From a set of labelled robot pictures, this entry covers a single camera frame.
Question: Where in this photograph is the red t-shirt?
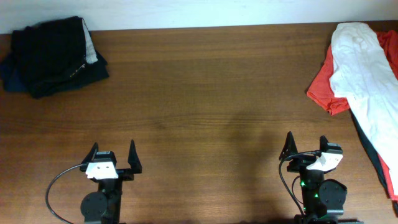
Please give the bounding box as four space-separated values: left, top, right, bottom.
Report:
306 30 397 201

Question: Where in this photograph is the white t-shirt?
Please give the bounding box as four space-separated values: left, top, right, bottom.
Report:
330 22 397 190

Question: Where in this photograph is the dark navy garment under red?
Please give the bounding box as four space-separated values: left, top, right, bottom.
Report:
350 111 397 217

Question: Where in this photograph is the grey white folded garment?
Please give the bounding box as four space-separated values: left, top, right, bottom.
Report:
82 19 98 64

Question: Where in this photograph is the folded black garment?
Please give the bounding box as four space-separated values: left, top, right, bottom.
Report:
11 16 109 99

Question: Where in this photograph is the folded navy garment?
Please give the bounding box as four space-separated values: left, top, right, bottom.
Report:
1 53 28 93

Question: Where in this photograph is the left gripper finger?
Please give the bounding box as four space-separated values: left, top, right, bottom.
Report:
127 139 142 170
81 142 99 164

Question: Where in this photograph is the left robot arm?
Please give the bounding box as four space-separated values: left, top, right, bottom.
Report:
80 141 142 224

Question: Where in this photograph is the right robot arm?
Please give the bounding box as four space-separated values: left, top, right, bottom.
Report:
278 131 360 224

